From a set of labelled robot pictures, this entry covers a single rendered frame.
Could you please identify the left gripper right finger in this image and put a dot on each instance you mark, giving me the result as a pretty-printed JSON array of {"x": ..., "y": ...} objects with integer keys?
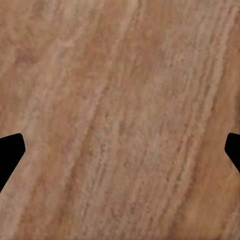
[{"x": 232, "y": 148}]

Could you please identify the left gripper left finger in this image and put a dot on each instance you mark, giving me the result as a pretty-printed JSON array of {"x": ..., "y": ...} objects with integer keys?
[{"x": 12, "y": 149}]

